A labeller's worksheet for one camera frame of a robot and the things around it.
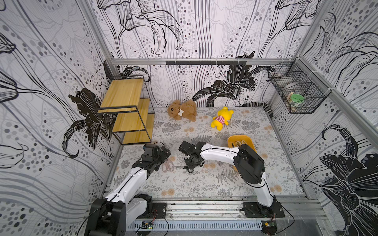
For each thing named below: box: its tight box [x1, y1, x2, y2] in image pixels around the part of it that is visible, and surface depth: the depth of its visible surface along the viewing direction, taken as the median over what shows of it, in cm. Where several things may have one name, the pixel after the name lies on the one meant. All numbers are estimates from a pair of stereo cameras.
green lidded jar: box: [290, 93, 306, 103], surface depth 81 cm
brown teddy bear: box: [167, 99, 198, 122], surface depth 110 cm
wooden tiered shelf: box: [97, 74, 156, 146], surface depth 88 cm
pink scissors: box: [161, 158, 175, 173], surface depth 90 cm
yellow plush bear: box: [210, 106, 235, 131], surface depth 107 cm
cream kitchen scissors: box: [236, 140, 248, 148], surface depth 98 cm
